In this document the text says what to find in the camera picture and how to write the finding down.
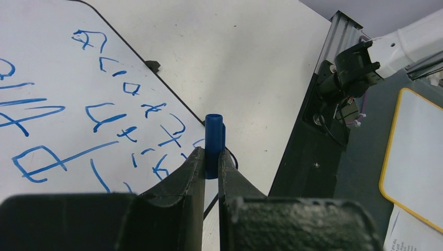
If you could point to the blue marker cap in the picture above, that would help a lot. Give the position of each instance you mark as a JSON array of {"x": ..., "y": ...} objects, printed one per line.
[{"x": 215, "y": 131}]

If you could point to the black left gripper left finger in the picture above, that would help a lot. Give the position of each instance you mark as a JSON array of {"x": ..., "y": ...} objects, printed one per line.
[{"x": 168, "y": 216}]

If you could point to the yellow framed whiteboard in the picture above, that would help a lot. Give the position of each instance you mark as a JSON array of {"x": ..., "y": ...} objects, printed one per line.
[{"x": 411, "y": 176}]

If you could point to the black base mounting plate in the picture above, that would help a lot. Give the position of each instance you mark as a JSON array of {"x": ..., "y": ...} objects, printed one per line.
[{"x": 311, "y": 158}]

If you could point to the black framed whiteboard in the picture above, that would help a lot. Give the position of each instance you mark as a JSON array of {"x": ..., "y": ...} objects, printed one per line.
[{"x": 80, "y": 110}]

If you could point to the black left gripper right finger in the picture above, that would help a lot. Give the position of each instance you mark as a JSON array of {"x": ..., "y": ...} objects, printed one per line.
[{"x": 250, "y": 220}]

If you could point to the aluminium front frame rail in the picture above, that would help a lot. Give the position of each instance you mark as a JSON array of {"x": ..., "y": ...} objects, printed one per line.
[{"x": 344, "y": 32}]

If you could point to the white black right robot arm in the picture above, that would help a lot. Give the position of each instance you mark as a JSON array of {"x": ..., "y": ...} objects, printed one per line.
[{"x": 416, "y": 48}]

